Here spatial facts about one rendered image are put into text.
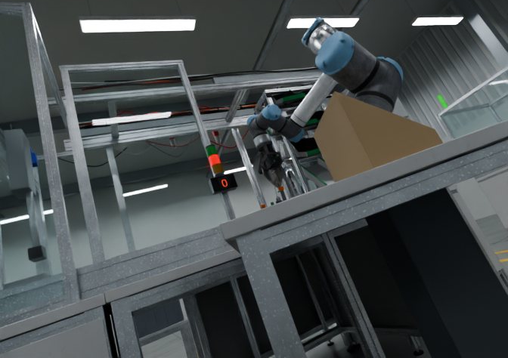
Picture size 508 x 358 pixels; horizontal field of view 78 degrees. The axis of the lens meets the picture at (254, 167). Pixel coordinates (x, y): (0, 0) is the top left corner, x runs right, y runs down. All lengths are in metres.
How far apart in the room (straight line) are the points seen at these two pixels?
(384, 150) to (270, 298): 0.45
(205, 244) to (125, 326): 0.33
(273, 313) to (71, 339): 0.62
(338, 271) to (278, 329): 0.69
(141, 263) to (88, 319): 0.20
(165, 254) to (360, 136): 0.70
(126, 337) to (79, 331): 0.12
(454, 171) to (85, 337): 0.95
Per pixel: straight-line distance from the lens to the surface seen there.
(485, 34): 9.19
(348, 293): 1.22
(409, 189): 0.63
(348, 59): 0.94
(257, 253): 0.54
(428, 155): 0.64
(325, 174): 1.63
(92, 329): 1.03
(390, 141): 0.82
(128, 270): 1.09
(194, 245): 1.11
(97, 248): 1.43
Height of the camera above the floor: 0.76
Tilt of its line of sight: 18 degrees up
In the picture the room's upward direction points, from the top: 21 degrees counter-clockwise
